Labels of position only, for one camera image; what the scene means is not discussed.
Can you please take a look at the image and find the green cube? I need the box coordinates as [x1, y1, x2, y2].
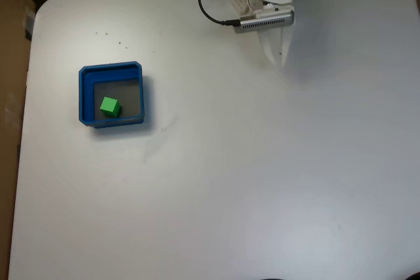
[99, 96, 122, 119]

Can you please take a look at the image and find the brown cardboard box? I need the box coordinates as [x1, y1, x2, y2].
[0, 0, 36, 274]

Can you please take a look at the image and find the blue open box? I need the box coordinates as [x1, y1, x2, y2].
[78, 60, 146, 129]

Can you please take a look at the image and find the silver camera box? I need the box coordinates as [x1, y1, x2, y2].
[233, 10, 295, 35]

